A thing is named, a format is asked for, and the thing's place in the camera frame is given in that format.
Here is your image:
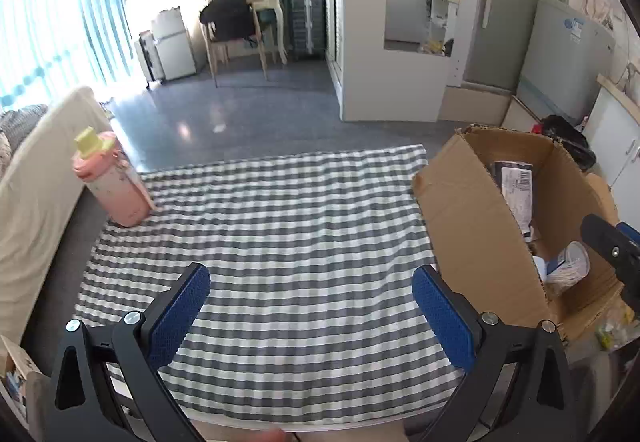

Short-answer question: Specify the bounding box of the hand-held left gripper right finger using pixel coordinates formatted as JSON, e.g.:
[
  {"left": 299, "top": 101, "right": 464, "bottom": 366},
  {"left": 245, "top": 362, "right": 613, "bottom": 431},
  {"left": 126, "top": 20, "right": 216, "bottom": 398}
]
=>
[{"left": 412, "top": 264, "right": 573, "bottom": 442}]

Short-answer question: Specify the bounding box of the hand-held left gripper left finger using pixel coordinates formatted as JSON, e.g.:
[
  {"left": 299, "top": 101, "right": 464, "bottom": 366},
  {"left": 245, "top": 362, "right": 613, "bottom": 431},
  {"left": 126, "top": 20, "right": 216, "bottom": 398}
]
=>
[{"left": 54, "top": 263, "right": 211, "bottom": 442}]

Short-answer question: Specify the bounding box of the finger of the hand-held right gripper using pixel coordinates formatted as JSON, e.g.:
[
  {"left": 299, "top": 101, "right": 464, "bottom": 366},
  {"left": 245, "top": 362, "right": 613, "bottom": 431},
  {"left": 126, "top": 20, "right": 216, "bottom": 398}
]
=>
[
  {"left": 581, "top": 214, "right": 640, "bottom": 313},
  {"left": 616, "top": 221, "right": 640, "bottom": 248}
]

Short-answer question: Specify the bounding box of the brown cardboard box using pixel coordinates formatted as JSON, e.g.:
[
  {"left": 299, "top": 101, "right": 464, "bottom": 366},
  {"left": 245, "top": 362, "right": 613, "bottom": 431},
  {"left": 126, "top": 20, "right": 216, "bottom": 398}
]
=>
[{"left": 411, "top": 124, "right": 633, "bottom": 343}]

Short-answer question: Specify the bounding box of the dark printed snack packet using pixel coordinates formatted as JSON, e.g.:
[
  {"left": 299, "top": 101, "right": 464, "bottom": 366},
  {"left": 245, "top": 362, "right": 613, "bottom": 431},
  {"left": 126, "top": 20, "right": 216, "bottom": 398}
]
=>
[{"left": 489, "top": 161, "right": 538, "bottom": 243}]

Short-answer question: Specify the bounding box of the clear cotton swab jar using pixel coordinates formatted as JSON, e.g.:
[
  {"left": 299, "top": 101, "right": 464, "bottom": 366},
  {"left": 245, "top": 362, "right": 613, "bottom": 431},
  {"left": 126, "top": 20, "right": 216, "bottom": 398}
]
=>
[{"left": 545, "top": 241, "right": 591, "bottom": 298}]

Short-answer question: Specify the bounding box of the white kitchen cabinet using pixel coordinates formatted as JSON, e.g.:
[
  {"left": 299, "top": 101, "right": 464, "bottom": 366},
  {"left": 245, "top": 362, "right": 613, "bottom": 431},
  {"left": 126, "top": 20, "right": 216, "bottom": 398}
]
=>
[{"left": 582, "top": 77, "right": 640, "bottom": 208}]

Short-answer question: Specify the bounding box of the black plastic bag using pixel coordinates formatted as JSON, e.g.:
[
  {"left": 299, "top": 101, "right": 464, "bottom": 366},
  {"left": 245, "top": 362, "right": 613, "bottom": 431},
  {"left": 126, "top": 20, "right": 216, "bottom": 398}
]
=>
[{"left": 540, "top": 114, "right": 596, "bottom": 170}]

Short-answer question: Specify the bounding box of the pink water bottle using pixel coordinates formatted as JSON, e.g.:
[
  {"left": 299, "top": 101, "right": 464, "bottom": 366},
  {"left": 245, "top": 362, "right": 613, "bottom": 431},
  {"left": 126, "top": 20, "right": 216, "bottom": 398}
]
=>
[{"left": 73, "top": 127, "right": 157, "bottom": 228}]

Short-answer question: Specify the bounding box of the grey white checked cloth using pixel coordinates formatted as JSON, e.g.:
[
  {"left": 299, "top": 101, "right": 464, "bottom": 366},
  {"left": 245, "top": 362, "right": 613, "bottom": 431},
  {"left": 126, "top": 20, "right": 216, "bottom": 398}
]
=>
[{"left": 75, "top": 145, "right": 468, "bottom": 425}]

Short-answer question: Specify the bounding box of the printed cardboard carton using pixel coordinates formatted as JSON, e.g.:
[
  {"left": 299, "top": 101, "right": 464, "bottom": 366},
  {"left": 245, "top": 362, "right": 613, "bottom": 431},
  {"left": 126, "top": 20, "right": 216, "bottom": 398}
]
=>
[{"left": 0, "top": 337, "right": 32, "bottom": 423}]

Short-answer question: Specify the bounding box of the cream sofa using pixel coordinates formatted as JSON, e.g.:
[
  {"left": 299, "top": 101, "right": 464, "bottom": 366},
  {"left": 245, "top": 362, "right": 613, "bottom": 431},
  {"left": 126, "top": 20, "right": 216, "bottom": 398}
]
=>
[{"left": 0, "top": 86, "right": 113, "bottom": 348}]

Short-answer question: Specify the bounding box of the grey blue household appliance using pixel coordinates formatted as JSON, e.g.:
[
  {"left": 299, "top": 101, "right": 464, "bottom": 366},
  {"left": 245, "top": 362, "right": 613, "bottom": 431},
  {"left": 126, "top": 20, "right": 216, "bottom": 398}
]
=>
[{"left": 517, "top": 0, "right": 616, "bottom": 118}]

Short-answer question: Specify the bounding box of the grey pillow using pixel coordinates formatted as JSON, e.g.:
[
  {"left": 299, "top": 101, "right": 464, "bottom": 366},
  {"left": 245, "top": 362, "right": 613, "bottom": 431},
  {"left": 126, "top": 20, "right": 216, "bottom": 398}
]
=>
[{"left": 0, "top": 104, "right": 48, "bottom": 173}]

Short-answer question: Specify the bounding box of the grey green door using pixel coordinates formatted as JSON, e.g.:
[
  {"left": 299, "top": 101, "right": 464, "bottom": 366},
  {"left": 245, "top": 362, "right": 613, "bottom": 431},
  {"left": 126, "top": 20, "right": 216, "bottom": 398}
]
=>
[{"left": 460, "top": 0, "right": 538, "bottom": 90}]

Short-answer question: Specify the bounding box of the wooden chair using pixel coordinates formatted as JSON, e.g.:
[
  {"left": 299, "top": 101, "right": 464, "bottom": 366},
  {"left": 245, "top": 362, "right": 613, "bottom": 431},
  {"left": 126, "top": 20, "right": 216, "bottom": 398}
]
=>
[{"left": 200, "top": 0, "right": 268, "bottom": 88}]

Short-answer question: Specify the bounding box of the white mini fridge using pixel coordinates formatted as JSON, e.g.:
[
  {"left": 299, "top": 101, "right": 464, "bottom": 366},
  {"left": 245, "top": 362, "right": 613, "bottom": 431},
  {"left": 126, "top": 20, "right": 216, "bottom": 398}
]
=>
[{"left": 151, "top": 9, "right": 198, "bottom": 82}]

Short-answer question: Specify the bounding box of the white wardrobe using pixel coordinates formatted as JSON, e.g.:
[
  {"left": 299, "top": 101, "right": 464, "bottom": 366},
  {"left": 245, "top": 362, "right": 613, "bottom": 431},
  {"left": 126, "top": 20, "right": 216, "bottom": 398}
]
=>
[{"left": 330, "top": 0, "right": 463, "bottom": 123}]

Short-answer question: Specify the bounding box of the black jacket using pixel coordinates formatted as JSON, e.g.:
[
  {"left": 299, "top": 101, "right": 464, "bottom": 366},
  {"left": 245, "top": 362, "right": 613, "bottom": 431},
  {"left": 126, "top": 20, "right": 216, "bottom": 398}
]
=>
[{"left": 200, "top": 0, "right": 256, "bottom": 43}]

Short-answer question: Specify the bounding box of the grey drawer tower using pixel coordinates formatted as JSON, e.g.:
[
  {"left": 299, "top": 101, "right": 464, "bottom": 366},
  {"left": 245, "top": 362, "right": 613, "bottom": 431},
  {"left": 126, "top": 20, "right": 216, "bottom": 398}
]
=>
[
  {"left": 289, "top": 0, "right": 307, "bottom": 62},
  {"left": 306, "top": 0, "right": 327, "bottom": 60}
]

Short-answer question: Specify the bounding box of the sheer blue window curtain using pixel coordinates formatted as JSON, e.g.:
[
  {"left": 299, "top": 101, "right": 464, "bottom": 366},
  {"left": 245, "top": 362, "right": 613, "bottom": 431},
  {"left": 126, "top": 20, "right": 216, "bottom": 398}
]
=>
[{"left": 0, "top": 0, "right": 133, "bottom": 108}]

